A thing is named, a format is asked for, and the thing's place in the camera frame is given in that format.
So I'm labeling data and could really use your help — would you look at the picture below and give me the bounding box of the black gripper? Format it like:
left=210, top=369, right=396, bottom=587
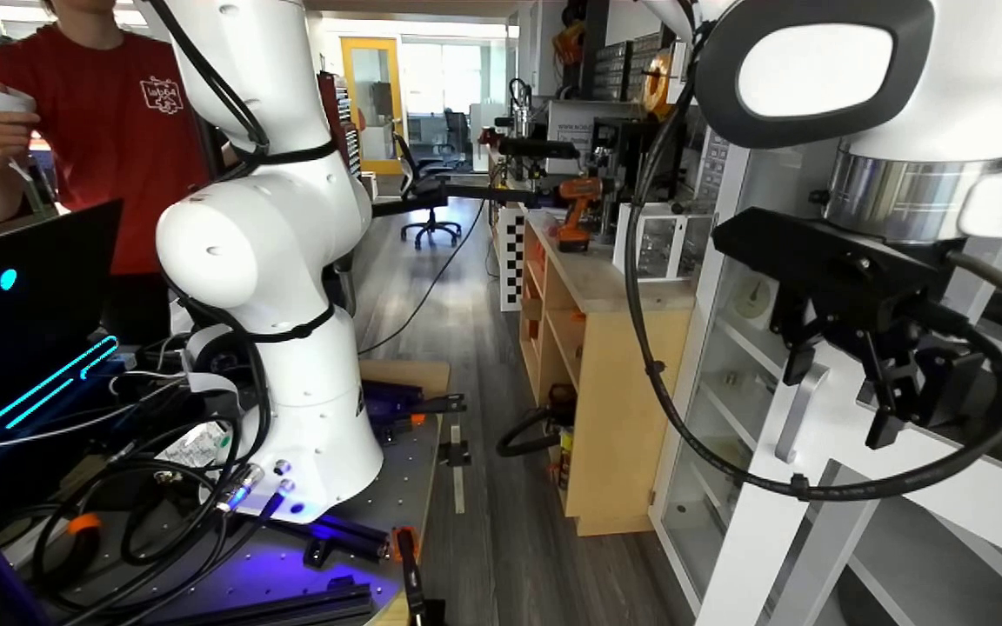
left=781, top=292, right=1002, bottom=454

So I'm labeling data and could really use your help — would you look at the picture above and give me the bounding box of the grey cabinet door handle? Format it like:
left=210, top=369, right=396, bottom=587
left=770, top=367, right=833, bottom=465

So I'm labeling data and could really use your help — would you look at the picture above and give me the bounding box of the white glass cabinet door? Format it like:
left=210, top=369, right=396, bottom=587
left=649, top=125, right=843, bottom=626
left=693, top=346, right=1002, bottom=626

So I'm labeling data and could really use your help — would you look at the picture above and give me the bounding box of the white shelved cabinet body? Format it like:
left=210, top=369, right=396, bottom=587
left=649, top=116, right=1002, bottom=626

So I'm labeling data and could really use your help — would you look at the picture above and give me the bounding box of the dark red cabinet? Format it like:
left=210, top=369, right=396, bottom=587
left=318, top=70, right=353, bottom=161

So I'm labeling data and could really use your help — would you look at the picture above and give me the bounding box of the light wooden shelf unit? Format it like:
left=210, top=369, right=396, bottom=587
left=516, top=205, right=700, bottom=538

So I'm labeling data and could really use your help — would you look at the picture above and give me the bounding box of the small white box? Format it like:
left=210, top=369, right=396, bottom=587
left=614, top=198, right=693, bottom=287

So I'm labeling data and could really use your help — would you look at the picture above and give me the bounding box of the orange power drill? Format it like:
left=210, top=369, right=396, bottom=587
left=551, top=171, right=610, bottom=254

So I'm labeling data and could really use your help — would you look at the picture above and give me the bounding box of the yellow tape roll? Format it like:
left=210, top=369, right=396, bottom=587
left=638, top=48, right=679, bottom=118

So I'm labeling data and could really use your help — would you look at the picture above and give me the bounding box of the black white checkerboard panel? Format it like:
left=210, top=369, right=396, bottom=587
left=493, top=205, right=530, bottom=312

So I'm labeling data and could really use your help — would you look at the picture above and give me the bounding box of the small black clamp screw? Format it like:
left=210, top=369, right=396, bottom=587
left=440, top=422, right=472, bottom=471

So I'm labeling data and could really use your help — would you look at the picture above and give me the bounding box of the dark long desk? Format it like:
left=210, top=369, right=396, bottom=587
left=369, top=171, right=582, bottom=223

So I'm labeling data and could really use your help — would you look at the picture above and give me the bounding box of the black table clamp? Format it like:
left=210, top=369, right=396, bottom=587
left=304, top=514, right=395, bottom=572
left=360, top=384, right=471, bottom=430

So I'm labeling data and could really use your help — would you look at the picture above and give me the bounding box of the black office chair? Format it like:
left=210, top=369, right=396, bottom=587
left=395, top=134, right=466, bottom=254

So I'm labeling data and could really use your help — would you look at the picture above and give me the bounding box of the yellow framed glass door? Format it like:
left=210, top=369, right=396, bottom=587
left=338, top=30, right=411, bottom=182

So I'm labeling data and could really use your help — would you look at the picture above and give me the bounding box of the black aluminium extrusion bar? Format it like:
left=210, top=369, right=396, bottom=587
left=141, top=575, right=378, bottom=626

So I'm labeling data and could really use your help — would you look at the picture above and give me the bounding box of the silver electronics box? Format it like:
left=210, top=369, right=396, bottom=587
left=152, top=413, right=237, bottom=476

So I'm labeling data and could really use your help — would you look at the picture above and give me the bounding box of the person in red shirt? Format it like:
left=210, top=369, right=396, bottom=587
left=0, top=0, right=222, bottom=349

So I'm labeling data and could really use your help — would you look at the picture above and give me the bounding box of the black computer monitor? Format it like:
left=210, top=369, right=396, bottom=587
left=0, top=198, right=134, bottom=492

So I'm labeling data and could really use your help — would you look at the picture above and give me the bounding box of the thick black gripper cable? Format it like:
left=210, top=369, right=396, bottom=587
left=620, top=44, right=1002, bottom=503

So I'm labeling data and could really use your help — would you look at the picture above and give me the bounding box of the black looped hose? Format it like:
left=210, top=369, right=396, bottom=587
left=490, top=378, right=582, bottom=462

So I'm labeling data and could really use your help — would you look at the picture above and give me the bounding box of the black stereo camera bar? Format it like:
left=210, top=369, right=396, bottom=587
left=477, top=125, right=586, bottom=163

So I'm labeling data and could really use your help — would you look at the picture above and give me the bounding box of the red handled tool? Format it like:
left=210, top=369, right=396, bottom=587
left=389, top=527, right=431, bottom=626

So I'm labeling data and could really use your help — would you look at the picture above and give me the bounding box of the black tangled cable bundle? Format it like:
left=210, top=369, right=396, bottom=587
left=10, top=335, right=287, bottom=613

